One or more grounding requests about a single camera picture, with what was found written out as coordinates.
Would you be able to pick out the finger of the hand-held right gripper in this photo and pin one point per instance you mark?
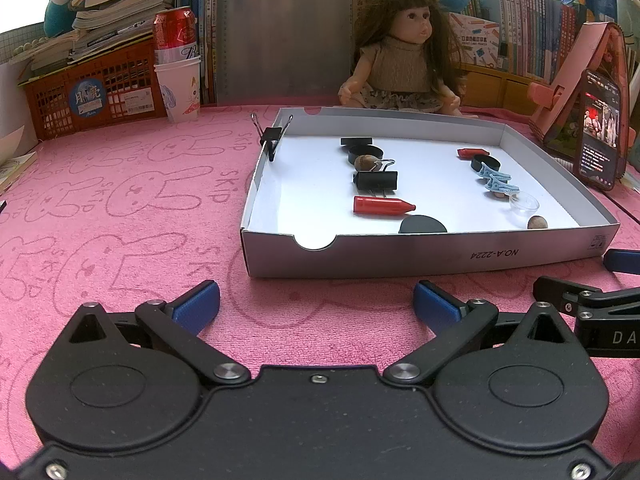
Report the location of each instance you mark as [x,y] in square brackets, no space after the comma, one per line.
[557,292]
[622,261]

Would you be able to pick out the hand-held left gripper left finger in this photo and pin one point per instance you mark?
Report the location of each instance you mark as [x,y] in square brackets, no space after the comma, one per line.
[197,305]

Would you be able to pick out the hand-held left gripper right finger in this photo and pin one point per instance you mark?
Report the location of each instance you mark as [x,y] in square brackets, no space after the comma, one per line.
[437,305]

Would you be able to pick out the black round lid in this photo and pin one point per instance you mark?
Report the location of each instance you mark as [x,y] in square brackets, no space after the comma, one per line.
[422,225]
[356,141]

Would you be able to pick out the clear plastic cap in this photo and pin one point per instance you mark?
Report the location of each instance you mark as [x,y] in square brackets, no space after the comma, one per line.
[525,205]

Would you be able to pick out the large red crayon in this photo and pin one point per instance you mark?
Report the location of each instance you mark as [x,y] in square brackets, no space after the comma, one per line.
[380,205]

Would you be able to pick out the large black binder clip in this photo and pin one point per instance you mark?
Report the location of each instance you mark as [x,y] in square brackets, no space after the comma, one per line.
[376,180]

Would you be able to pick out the small black round cap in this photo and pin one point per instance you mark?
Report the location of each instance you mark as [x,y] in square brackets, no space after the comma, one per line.
[485,162]

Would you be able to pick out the small red crayon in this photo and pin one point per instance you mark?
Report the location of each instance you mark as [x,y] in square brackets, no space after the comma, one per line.
[472,152]

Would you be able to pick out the large brown nut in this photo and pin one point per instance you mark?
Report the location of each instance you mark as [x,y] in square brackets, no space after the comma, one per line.
[363,162]

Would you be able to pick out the white cardboard box tray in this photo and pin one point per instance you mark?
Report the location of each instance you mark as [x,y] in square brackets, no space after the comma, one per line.
[310,190]

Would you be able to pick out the black round container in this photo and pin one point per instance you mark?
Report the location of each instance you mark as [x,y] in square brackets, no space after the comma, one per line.
[367,152]

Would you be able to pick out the pink rabbit-print cloth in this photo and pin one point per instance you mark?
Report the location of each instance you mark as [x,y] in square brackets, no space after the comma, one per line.
[125,240]

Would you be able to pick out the black smartphone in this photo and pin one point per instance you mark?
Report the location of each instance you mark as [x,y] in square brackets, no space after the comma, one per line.
[600,130]

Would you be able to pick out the small black binder clip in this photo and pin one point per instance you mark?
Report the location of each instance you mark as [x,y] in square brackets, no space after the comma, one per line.
[271,137]

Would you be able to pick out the white paper cup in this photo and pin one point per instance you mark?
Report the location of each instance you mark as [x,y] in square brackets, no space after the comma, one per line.
[177,90]

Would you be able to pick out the pink house-shaped phone stand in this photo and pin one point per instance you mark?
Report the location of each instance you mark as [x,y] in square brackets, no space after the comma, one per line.
[597,45]

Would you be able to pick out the yellow cardboard box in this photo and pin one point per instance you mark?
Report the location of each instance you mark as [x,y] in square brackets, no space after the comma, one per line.
[490,85]

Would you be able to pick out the flat book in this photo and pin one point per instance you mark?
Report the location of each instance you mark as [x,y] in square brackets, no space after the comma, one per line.
[12,170]

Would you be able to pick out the orange plastic crate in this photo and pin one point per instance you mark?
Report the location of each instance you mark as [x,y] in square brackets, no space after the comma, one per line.
[65,105]

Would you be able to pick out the brown-haired doll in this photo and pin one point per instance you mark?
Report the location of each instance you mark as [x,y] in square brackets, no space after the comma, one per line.
[400,65]

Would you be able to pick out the row of shelved books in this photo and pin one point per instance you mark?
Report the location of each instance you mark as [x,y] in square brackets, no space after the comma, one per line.
[525,25]

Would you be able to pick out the white printed box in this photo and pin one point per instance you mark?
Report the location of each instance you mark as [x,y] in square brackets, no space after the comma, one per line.
[475,40]

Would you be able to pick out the red soda can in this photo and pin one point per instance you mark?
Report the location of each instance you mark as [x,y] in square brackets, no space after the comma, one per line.
[175,30]

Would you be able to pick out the grey metal board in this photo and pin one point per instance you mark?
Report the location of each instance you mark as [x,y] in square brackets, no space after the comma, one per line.
[280,35]

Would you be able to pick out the blue plush toy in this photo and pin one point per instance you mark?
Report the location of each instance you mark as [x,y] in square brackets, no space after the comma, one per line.
[57,15]

